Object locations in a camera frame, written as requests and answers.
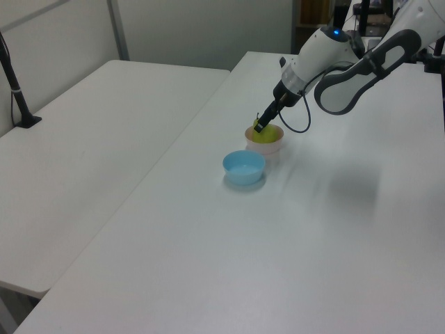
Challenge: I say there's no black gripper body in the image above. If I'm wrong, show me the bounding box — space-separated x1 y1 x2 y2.
272 80 305 109

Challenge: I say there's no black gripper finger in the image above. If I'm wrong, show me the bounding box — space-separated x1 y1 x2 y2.
253 100 282 135

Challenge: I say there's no green yellow pear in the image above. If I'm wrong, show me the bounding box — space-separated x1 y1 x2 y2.
251 111 279 145

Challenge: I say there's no pink plastic bowl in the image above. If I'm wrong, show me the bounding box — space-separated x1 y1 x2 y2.
244 124 284 156

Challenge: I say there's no blue plastic bowl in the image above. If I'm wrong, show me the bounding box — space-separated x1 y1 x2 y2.
222 150 266 186

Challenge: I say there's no brown wooden shelf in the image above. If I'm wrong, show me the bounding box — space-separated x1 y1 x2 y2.
300 0 330 26

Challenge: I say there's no flat black laptop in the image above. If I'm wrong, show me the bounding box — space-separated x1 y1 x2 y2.
364 25 387 38

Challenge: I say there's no black monitor stand pole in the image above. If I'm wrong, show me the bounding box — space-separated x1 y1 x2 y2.
359 0 372 36

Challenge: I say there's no black clamp stand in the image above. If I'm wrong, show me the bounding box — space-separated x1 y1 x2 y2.
421 33 445 74

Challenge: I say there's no white side table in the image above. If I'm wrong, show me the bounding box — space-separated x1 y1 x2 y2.
0 59 232 299

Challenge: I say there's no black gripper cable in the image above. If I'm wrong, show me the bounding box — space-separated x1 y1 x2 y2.
277 61 354 134

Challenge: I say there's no grey partition frame post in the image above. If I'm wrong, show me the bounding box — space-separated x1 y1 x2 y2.
106 0 131 62

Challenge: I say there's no black camera stand pole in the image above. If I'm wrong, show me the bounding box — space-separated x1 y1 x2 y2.
0 31 43 129

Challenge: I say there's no thin black stand cable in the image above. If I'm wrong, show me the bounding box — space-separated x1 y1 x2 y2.
0 33 17 127

